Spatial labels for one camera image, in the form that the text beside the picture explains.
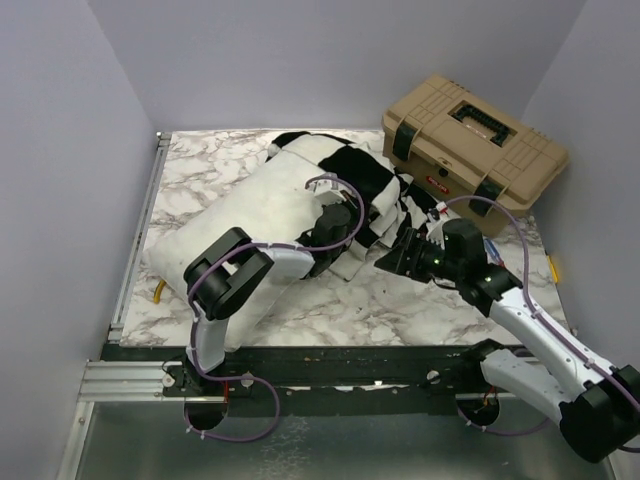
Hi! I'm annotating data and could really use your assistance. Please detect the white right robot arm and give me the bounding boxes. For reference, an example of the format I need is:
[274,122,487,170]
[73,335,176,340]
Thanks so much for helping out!
[375,219,639,463]

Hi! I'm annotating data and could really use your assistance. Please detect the tan plastic toolbox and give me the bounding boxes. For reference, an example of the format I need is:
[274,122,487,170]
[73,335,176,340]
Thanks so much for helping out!
[382,75,569,237]

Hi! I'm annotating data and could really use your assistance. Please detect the yellow handled pliers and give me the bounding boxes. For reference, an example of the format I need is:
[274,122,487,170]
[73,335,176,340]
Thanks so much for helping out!
[153,280,166,304]

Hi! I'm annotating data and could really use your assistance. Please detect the blue handled screwdriver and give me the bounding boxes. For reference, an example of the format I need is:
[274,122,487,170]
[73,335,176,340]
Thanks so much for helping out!
[484,238,505,266]

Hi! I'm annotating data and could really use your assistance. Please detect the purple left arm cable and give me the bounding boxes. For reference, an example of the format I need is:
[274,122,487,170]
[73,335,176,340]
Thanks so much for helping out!
[184,172,369,442]

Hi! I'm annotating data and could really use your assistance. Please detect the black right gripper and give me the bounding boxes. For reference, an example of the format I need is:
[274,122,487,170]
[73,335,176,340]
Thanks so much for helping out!
[375,226,464,283]

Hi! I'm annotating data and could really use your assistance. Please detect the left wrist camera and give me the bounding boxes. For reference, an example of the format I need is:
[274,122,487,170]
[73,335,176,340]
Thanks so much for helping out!
[305,177,347,206]

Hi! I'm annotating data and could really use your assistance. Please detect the white pillow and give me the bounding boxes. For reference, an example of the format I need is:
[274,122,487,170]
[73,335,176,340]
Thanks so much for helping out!
[141,137,341,351]

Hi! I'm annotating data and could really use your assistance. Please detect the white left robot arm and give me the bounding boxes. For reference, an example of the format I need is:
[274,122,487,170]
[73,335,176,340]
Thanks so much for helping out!
[183,194,366,395]

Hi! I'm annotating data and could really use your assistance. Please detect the black front mounting rail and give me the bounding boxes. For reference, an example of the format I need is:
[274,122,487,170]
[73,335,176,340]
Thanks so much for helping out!
[101,340,512,425]

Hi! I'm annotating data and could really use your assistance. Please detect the aluminium left side rail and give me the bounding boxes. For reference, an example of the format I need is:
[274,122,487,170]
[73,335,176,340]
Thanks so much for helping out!
[106,132,172,344]

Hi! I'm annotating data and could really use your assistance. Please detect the black and white checkered pillowcase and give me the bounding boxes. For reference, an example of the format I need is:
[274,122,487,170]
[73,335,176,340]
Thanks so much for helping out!
[267,131,436,281]

